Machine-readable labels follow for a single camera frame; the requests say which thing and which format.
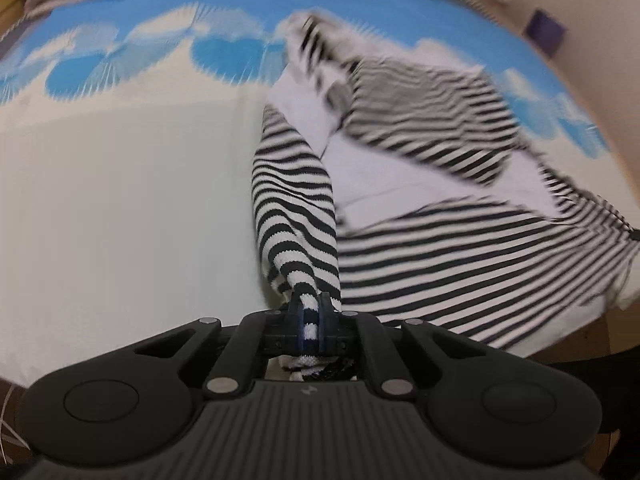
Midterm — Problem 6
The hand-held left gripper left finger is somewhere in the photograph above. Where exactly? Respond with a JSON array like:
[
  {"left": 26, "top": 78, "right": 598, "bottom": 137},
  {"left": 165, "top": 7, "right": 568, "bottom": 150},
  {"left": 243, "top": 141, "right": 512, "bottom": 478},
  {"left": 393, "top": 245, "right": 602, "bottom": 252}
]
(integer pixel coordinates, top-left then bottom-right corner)
[{"left": 129, "top": 295, "right": 305, "bottom": 401}]

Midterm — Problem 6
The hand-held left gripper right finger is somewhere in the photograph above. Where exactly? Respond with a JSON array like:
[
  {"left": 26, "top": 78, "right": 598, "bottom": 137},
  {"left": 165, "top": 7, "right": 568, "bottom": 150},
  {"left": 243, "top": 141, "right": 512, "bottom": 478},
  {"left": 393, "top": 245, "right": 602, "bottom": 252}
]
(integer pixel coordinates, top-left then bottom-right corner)
[{"left": 318, "top": 294, "right": 501, "bottom": 401}]

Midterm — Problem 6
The striped shirt with white vest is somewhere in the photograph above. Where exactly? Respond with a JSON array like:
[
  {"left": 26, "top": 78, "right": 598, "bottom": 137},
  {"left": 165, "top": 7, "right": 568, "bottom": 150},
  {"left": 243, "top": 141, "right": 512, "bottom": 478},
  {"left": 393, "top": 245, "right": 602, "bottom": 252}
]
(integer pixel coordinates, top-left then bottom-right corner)
[{"left": 251, "top": 7, "right": 640, "bottom": 381}]

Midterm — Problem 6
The blue and white bed sheet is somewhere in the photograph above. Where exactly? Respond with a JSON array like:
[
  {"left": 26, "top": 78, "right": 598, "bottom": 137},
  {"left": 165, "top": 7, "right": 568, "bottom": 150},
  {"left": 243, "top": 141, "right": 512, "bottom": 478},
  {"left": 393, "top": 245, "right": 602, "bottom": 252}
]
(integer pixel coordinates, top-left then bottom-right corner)
[{"left": 0, "top": 0, "right": 640, "bottom": 391}]

